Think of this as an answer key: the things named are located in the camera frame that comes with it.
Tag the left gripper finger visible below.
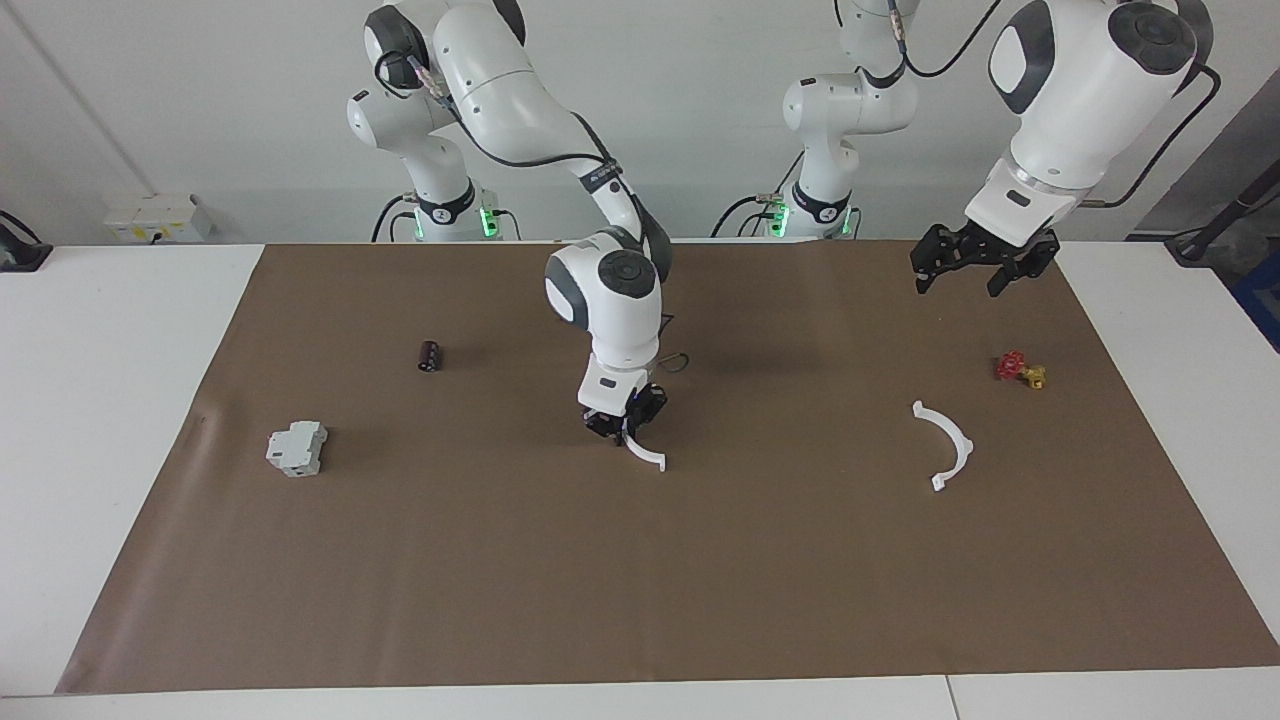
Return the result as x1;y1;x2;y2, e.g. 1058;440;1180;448
910;226;957;295
987;233;1061;298

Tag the white half ring pipe clamp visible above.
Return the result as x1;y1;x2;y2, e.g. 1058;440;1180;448
911;400;975;493
620;428;668;473

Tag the black stand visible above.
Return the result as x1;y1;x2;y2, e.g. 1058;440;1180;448
1165;160;1280;266

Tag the brown paper mat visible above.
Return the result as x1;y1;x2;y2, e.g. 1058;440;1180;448
55;238;1280;696

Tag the blue crate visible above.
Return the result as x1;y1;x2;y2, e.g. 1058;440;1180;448
1232;250;1280;353

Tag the grey circuit breaker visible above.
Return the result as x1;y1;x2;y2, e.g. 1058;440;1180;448
265;421;329;478

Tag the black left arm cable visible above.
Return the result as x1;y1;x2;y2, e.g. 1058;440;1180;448
885;0;1226;208

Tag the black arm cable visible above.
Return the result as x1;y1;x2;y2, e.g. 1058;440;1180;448
885;0;1226;208
375;50;693;377

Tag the red handled brass valve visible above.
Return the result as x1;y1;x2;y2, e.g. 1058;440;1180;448
995;350;1048;391

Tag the black base power cable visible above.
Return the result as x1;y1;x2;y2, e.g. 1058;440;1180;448
712;195;776;239
372;195;416;243

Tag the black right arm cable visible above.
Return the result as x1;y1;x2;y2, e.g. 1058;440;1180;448
375;50;693;377

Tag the white wall socket box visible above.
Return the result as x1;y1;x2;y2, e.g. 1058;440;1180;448
104;193;214;244

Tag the black device with cable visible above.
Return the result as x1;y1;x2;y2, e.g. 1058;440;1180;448
0;210;53;273

